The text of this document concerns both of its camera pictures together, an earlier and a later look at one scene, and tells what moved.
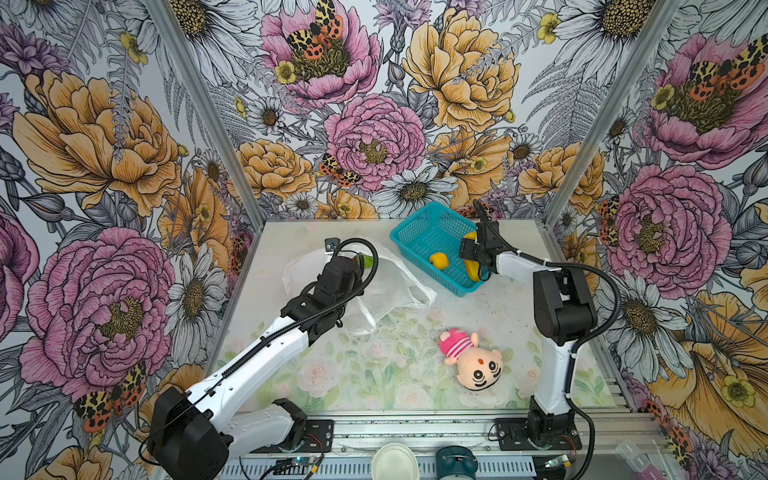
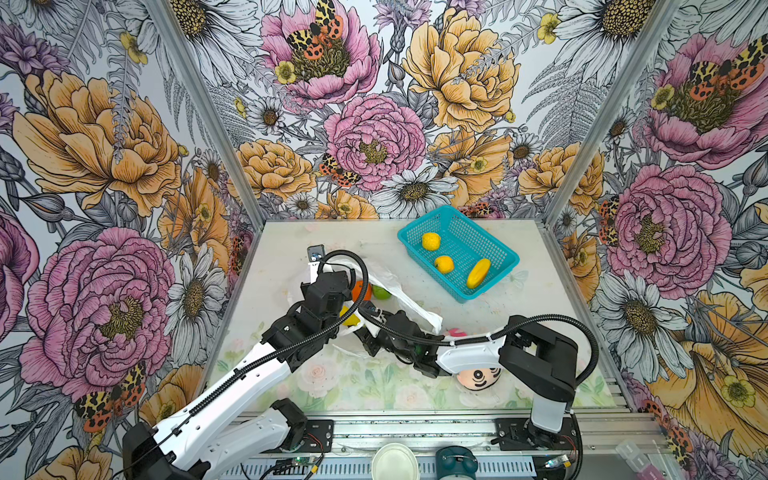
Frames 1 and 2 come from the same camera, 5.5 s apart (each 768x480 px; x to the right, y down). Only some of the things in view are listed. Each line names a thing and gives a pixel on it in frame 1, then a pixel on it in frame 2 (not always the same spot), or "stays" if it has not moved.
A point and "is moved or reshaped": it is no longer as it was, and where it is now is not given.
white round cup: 395,461 stays
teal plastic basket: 438,229 stays
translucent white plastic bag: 388,288 is moved or reshaped
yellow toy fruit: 439,260 is moved or reshaped
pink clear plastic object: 639,462 stays
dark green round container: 455,462 stays
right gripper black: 467,247 → 367,342
